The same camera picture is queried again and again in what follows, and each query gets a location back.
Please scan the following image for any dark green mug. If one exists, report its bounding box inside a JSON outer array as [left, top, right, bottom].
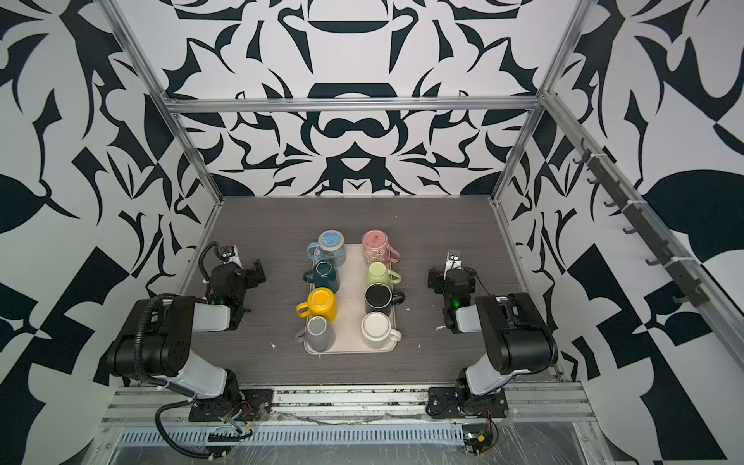
[[302, 260, 340, 293]]

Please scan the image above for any pink floral mug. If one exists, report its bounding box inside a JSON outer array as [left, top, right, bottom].
[[362, 230, 401, 267]]

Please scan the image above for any light blue mug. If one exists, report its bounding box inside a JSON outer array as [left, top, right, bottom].
[[306, 230, 346, 269]]

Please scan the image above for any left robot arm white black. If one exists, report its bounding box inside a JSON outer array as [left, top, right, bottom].
[[106, 260, 267, 422]]

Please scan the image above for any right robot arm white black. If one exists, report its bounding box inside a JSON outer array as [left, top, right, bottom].
[[427, 267, 557, 416]]

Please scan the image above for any light green mug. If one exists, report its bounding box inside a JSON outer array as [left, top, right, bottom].
[[365, 262, 402, 288]]

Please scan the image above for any black mug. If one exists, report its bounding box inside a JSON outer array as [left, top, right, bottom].
[[364, 283, 405, 316]]

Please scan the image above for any yellow mug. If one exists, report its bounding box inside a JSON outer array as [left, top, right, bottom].
[[296, 287, 337, 323]]

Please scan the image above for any white mug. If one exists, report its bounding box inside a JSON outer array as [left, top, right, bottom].
[[362, 312, 402, 350]]

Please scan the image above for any grey mug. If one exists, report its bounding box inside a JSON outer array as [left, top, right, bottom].
[[294, 316, 335, 354]]

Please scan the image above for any beige serving tray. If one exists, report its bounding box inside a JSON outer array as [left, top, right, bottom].
[[303, 244, 398, 356]]

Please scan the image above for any green light controller board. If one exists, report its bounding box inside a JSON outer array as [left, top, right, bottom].
[[464, 424, 500, 455]]

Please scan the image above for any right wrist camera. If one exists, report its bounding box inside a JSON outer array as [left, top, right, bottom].
[[445, 249, 462, 273]]

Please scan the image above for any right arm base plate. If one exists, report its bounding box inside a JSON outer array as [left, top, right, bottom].
[[425, 387, 509, 420]]

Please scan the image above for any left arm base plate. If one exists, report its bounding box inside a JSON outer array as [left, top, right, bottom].
[[188, 389, 274, 422]]

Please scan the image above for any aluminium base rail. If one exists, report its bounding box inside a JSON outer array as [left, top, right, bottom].
[[101, 380, 597, 428]]

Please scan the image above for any white cable duct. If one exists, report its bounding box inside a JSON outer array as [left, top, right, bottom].
[[115, 423, 466, 448]]

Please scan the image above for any wall hook rail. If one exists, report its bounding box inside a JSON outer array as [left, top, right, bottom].
[[574, 139, 710, 307]]

